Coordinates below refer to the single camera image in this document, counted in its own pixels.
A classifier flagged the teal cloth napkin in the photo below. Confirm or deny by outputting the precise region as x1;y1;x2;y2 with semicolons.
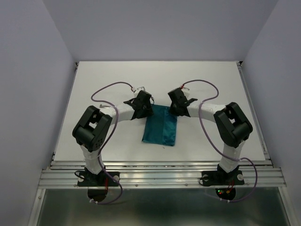
142;105;177;146

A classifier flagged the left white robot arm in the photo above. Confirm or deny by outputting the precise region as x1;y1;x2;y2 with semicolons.
72;89;153;186

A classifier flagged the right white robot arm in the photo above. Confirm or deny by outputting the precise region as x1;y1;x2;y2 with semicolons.
168;88;253;186

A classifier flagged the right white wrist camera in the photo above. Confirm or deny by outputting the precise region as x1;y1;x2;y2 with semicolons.
180;86;190;99

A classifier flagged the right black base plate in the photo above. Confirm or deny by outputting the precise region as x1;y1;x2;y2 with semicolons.
198;170;245;187

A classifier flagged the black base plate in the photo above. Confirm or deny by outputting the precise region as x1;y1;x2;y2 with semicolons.
198;170;245;187
74;170;118;187

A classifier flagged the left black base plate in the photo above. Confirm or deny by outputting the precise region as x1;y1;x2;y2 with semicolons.
74;170;118;187

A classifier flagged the aluminium front rail frame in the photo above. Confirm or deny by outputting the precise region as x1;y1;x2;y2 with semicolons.
28;61;292;226

